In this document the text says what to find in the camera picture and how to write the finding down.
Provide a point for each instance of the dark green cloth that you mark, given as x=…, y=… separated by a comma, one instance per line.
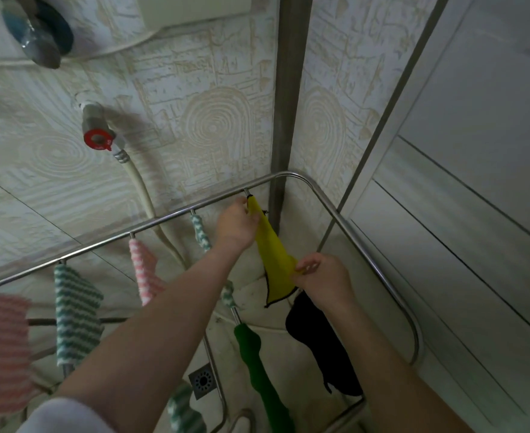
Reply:
x=258, y=378

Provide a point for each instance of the narrow green white striped cloth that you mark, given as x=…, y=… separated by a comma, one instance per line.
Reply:
x=200, y=234

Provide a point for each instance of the person's left forearm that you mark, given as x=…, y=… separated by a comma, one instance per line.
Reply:
x=156, y=338

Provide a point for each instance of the person's right fingers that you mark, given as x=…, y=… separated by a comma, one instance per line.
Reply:
x=307, y=266

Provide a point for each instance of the person's left fingers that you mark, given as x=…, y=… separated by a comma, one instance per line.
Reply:
x=246, y=210

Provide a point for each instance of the white wall box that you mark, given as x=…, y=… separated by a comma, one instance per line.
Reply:
x=192, y=11

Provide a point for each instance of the stainless steel drying rack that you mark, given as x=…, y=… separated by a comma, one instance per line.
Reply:
x=384, y=277

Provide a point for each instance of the grey metal door frame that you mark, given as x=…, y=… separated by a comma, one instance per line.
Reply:
x=384, y=117

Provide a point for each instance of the person's right hand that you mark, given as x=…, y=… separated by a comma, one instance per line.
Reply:
x=328, y=284

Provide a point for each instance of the square metal floor drain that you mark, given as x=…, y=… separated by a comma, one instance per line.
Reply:
x=202, y=381

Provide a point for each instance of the person's left hand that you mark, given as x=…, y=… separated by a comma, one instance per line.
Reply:
x=234, y=227

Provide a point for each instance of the wide green white striped cloth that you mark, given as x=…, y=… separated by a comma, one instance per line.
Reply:
x=77, y=315

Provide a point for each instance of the white sleeve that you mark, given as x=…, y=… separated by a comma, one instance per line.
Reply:
x=61, y=417

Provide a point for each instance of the grey vertical pipe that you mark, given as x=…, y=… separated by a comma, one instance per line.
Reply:
x=289, y=94

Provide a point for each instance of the small pink white striped cloth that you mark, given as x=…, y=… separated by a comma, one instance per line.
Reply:
x=144, y=272

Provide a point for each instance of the blue grey round wall fixture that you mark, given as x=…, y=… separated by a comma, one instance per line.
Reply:
x=37, y=31

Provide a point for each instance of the person's right forearm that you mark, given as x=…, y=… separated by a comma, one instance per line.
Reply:
x=382, y=374

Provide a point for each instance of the yellow cloth with black edge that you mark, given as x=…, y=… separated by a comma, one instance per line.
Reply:
x=274, y=261

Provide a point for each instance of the large pink white striped cloth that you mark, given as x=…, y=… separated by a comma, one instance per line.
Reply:
x=0, y=351

